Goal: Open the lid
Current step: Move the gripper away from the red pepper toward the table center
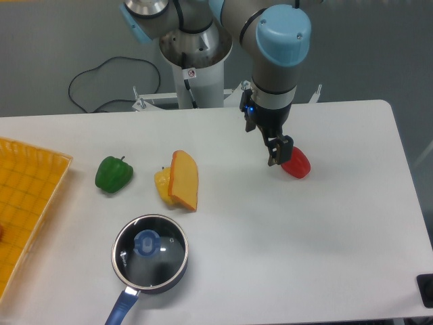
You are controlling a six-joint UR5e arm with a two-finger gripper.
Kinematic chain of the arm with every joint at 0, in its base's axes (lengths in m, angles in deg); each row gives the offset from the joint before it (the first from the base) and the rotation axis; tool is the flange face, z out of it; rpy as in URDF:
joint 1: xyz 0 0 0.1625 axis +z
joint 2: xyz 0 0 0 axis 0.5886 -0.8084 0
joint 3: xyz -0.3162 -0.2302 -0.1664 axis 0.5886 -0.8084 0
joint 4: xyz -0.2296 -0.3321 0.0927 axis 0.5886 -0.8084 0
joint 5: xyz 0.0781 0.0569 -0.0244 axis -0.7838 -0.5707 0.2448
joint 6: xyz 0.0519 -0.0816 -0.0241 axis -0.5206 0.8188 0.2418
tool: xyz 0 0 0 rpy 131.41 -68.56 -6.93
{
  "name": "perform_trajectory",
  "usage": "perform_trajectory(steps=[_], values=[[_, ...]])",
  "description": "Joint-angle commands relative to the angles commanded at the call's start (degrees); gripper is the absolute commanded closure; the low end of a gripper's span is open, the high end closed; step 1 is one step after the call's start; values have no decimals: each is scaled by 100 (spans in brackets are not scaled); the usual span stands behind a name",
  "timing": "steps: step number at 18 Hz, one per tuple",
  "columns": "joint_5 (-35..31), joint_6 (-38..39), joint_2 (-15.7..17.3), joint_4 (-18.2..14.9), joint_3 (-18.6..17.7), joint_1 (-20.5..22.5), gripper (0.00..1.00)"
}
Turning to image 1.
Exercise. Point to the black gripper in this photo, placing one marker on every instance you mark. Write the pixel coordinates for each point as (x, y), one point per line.
(270, 123)

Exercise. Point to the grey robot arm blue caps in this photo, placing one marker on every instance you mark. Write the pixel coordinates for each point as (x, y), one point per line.
(147, 18)

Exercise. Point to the glass lid blue knob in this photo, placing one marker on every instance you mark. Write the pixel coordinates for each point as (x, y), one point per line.
(149, 252)

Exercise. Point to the red bell pepper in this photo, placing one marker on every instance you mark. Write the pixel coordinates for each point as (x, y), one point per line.
(298, 166)

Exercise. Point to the orange cheese wedge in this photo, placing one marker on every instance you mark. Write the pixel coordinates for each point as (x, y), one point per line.
(184, 180)

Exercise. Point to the yellow bell pepper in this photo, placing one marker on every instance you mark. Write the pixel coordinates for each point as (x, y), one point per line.
(162, 180)

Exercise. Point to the green bell pepper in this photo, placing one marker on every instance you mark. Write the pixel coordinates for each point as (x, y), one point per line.
(113, 174)

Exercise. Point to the black device at table edge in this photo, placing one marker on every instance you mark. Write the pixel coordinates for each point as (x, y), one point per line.
(425, 282)

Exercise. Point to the yellow woven basket tray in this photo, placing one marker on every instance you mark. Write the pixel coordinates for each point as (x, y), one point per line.
(30, 178)

